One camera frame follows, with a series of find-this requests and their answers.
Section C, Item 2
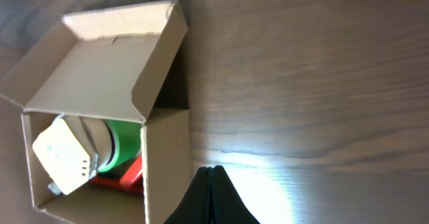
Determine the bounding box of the cardboard box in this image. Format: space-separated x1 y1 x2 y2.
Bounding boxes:
1 0 192 223

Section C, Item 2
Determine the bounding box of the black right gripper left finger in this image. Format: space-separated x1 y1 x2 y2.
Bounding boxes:
164 167 212 224

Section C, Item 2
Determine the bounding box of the green tape roll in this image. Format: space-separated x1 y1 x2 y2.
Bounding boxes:
99 119 141 172

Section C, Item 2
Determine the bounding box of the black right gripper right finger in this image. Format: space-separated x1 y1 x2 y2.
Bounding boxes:
211 166 259 224

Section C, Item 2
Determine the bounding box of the yellow sticky note pad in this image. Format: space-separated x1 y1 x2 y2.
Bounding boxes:
32 115 99 195

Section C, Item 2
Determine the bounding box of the orange utility knife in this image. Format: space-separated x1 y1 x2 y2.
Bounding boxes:
90 177 143 194

